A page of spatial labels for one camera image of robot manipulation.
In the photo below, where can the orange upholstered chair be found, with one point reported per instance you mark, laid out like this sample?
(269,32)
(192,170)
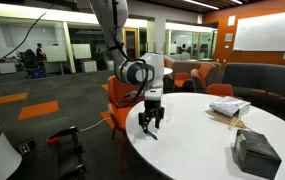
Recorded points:
(182,80)
(205,71)
(220,90)
(115,90)

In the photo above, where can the small round white table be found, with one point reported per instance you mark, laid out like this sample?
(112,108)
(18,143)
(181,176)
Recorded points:
(168,71)

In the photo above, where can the large wall whiteboard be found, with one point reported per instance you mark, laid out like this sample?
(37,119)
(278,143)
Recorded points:
(268,31)

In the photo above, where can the small framed wall notice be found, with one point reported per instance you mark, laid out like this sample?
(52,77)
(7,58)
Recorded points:
(228,37)

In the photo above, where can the white partition panel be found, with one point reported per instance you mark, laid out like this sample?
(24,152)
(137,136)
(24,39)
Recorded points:
(55,53)
(81,51)

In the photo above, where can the black cardboard box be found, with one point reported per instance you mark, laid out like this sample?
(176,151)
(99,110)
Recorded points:
(255,153)

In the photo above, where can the wooden framed door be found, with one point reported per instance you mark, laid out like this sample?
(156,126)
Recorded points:
(131,43)

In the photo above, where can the black power outlet box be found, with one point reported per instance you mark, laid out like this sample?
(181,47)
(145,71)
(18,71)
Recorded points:
(25,147)

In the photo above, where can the clear glass mug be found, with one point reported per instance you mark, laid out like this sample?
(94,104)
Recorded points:
(169,110)

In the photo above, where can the white wall paper sheet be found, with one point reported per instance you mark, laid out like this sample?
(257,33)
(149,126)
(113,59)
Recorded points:
(231,20)

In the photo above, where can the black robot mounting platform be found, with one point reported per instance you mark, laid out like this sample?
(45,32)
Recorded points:
(42,163)

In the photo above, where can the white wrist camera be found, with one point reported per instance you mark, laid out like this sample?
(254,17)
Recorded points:
(153,95)

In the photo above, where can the standing person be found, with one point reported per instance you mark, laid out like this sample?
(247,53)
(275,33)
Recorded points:
(39,53)

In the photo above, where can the white low cabinet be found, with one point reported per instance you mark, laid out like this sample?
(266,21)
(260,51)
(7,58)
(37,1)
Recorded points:
(89,66)
(7,67)

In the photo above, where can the dark grey sofa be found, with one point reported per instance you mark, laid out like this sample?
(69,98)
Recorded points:
(265,78)

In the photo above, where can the black office chair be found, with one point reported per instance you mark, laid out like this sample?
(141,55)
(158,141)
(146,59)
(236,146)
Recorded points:
(30,61)

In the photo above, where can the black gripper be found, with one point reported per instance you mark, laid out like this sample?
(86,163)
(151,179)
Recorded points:
(153,108)

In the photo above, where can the ceiling light strip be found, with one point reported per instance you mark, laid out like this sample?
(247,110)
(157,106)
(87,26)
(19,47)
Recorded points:
(200,4)

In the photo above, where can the wooden stick bundle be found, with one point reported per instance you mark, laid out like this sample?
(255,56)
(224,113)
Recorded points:
(230,122)

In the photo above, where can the blue pen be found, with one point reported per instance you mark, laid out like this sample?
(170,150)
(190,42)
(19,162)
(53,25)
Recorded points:
(153,136)

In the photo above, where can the beige lounge couch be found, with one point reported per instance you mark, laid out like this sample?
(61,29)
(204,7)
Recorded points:
(183,66)

